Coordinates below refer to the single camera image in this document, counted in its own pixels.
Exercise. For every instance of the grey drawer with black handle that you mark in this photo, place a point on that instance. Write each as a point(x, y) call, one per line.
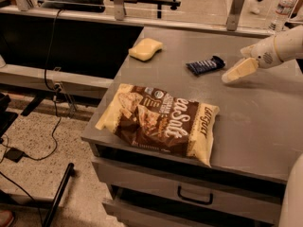
point(207, 195)

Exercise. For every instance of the lower grey drawer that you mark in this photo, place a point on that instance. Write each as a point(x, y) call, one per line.
point(135, 216)

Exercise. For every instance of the blue rxbar snack bar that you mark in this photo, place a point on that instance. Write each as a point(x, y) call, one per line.
point(201, 67)

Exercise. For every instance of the brown sea salt chip bag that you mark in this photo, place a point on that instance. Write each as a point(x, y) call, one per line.
point(152, 119)

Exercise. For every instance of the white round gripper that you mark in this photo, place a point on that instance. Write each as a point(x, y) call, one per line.
point(264, 53)

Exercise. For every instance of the clear plastic water bottle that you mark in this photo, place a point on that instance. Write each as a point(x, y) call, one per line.
point(282, 12)

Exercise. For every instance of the yellow sponge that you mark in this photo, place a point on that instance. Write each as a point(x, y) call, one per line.
point(145, 49)

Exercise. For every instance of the black chair leg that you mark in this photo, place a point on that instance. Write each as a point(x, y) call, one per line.
point(58, 196)

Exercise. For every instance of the black power adapter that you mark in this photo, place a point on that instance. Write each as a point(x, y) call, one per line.
point(14, 154)

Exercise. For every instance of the metal railing post middle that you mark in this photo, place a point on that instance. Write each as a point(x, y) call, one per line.
point(119, 10)

